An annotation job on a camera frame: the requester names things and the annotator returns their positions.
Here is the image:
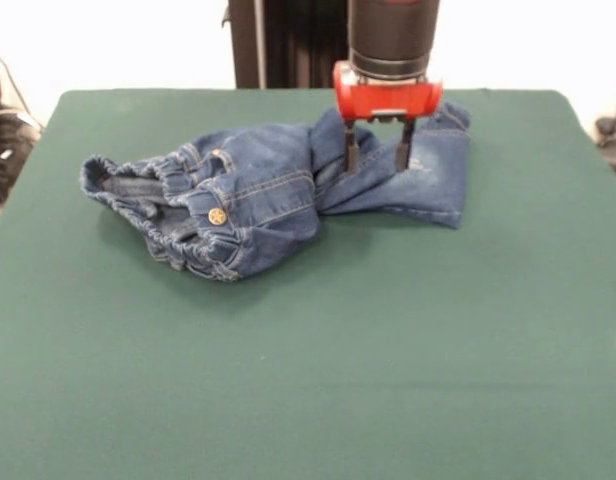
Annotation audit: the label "black floor device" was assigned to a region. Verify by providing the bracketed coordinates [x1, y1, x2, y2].
[594, 115, 616, 189]

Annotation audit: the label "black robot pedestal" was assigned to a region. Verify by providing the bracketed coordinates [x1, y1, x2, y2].
[222, 0, 354, 90]

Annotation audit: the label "thin grey cable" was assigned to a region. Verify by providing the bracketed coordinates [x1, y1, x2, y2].
[0, 42, 44, 134]

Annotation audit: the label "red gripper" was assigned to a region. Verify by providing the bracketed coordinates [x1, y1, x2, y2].
[332, 60, 445, 174]

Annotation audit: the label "blue denim jeans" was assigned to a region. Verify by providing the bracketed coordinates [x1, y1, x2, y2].
[79, 99, 473, 286]

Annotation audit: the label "dark green table cloth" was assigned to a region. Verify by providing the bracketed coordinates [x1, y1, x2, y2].
[0, 88, 616, 480]

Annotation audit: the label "black equipment pile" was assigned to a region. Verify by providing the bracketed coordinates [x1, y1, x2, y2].
[0, 72, 42, 207]

